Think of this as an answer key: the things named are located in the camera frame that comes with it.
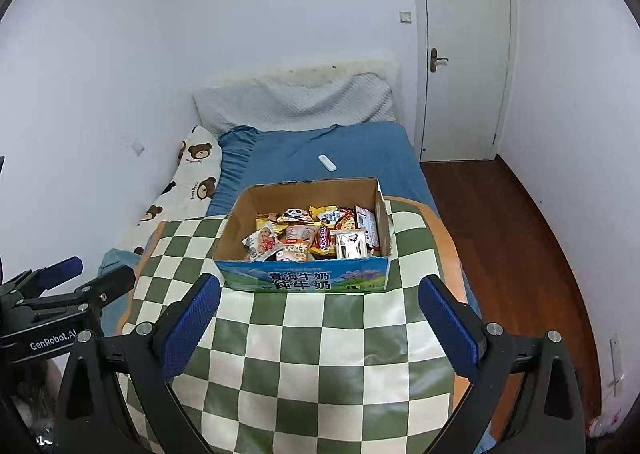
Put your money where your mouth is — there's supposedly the blue bed sheet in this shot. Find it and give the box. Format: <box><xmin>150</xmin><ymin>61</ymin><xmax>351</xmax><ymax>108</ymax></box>
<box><xmin>96</xmin><ymin>120</ymin><xmax>497</xmax><ymax>454</ymax></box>

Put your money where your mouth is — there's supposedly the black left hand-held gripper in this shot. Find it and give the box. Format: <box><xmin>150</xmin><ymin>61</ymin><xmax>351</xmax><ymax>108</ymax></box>
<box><xmin>0</xmin><ymin>155</ymin><xmax>138</xmax><ymax>454</ymax></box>

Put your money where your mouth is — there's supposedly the Franzzi chocolate cookie pack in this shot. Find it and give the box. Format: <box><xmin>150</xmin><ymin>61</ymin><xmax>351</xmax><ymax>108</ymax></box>
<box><xmin>331</xmin><ymin>229</ymin><xmax>368</xmax><ymax>259</ymax></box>

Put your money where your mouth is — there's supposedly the panda snack bag in box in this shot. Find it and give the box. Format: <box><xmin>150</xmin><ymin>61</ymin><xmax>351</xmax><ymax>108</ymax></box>
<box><xmin>277</xmin><ymin>207</ymin><xmax>314</xmax><ymax>225</ymax></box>

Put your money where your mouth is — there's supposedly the red white long snack pack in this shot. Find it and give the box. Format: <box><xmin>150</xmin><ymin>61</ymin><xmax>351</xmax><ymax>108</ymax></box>
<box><xmin>355</xmin><ymin>205</ymin><xmax>381</xmax><ymax>253</ymax></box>

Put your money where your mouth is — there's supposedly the small red meat snack packet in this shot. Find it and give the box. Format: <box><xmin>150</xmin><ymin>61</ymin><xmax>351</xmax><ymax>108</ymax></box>
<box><xmin>242</xmin><ymin>227</ymin><xmax>282</xmax><ymax>261</ymax></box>

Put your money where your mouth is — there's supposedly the white door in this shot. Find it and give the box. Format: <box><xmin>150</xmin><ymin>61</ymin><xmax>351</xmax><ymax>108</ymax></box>
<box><xmin>416</xmin><ymin>0</ymin><xmax>518</xmax><ymax>162</ymax></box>

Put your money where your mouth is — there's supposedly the white remote control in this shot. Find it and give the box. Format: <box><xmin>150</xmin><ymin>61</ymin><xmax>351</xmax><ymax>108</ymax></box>
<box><xmin>318</xmin><ymin>154</ymin><xmax>337</xmax><ymax>171</ymax></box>

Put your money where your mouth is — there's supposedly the orange panda sunflower seed bag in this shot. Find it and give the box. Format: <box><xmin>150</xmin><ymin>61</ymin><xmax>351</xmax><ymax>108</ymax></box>
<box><xmin>276</xmin><ymin>240</ymin><xmax>309</xmax><ymax>263</ymax></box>

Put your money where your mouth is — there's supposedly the blue milk cardboard box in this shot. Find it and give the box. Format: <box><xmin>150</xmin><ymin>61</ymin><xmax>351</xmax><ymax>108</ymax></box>
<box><xmin>213</xmin><ymin>178</ymin><xmax>390</xmax><ymax>293</ymax></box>

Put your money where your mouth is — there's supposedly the bear print pillow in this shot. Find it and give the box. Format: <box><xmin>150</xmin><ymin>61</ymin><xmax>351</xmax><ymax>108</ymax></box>
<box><xmin>117</xmin><ymin>126</ymin><xmax>222</xmax><ymax>254</ymax></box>

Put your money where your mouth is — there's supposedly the pale pink snack bag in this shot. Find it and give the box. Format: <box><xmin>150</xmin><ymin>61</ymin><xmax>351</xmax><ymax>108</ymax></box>
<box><xmin>284</xmin><ymin>223</ymin><xmax>319</xmax><ymax>245</ymax></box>

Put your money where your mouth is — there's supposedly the green white checkered mat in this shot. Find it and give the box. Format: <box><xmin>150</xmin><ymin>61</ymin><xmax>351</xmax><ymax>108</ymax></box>
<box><xmin>115</xmin><ymin>195</ymin><xmax>469</xmax><ymax>454</ymax></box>

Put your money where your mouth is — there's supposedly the yellow mushroom chip bag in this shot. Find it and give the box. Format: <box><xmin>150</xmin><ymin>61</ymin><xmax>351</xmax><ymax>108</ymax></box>
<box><xmin>255</xmin><ymin>213</ymin><xmax>288</xmax><ymax>235</ymax></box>

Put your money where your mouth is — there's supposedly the yellow Korean noodle bag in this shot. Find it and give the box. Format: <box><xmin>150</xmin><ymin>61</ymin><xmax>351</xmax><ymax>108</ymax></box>
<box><xmin>309</xmin><ymin>205</ymin><xmax>356</xmax><ymax>259</ymax></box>

